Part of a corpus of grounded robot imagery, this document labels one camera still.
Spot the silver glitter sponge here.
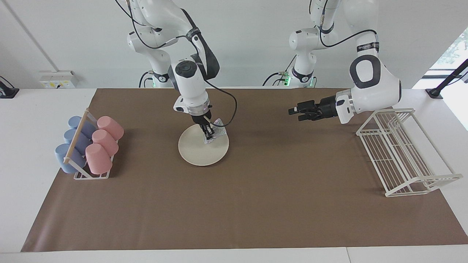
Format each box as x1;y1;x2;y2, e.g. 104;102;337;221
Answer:
204;118;227;145

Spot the cream round plate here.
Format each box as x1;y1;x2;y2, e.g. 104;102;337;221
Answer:
178;123;230;167

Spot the brown table mat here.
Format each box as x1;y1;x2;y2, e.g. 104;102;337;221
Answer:
21;88;468;252

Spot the pink plastic cup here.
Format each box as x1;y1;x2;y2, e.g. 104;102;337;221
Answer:
97;116;124;141
85;143;113;175
91;130;119;157

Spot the cup rack with wooden rod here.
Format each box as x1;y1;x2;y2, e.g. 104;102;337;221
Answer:
63;108;119;180

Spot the blue plastic cup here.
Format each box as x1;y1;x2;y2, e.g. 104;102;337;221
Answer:
55;144;86;174
64;129;92;156
68;116;96;139

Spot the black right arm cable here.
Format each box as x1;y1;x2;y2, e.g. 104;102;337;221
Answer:
115;0;238;128

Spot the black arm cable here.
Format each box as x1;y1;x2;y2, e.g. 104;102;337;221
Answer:
309;0;377;48
115;0;238;128

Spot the black left base cable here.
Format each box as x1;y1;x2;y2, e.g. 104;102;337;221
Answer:
263;55;297;87

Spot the black base cable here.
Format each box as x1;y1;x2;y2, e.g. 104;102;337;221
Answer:
263;55;297;87
138;71;154;88

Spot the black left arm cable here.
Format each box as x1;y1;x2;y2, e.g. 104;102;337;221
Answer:
309;0;377;48

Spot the black right base cable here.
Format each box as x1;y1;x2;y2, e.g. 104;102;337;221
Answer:
138;71;154;88

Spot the white wire dish rack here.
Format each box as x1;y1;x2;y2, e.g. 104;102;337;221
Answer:
356;108;464;198

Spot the white wall outlet box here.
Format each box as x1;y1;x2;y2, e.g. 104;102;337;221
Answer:
38;70;78;89

